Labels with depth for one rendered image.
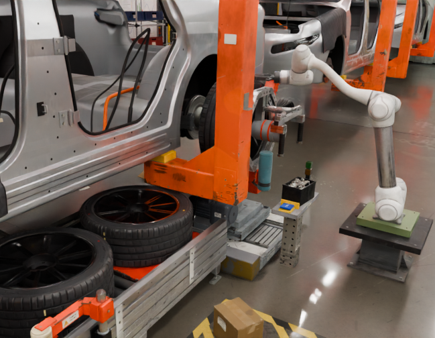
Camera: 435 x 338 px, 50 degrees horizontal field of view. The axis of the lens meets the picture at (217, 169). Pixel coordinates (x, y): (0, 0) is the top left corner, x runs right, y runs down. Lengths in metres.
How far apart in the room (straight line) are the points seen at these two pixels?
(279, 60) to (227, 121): 3.08
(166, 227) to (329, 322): 1.05
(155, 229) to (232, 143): 0.64
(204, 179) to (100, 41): 2.53
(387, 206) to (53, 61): 1.99
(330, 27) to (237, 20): 3.44
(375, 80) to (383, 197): 3.82
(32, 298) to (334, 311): 1.66
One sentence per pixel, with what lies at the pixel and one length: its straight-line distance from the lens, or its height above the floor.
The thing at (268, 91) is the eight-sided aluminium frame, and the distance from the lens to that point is 3.17.
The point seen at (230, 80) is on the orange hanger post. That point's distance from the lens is 2.59.
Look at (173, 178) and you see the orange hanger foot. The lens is 2.95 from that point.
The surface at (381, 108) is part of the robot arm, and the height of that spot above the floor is 1.12.
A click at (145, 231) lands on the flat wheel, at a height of 0.49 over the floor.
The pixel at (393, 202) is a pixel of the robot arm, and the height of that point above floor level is 0.57.
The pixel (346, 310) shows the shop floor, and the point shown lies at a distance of 2.92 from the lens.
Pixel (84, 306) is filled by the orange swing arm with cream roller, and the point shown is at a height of 0.48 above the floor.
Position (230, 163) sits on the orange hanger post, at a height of 0.78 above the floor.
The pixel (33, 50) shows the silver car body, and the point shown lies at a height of 1.44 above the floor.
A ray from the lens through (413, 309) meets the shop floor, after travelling 3.07.
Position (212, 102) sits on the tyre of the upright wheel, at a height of 1.05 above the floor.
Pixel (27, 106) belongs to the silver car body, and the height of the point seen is 1.21.
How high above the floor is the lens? 1.67
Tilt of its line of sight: 20 degrees down
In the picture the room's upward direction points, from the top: 2 degrees clockwise
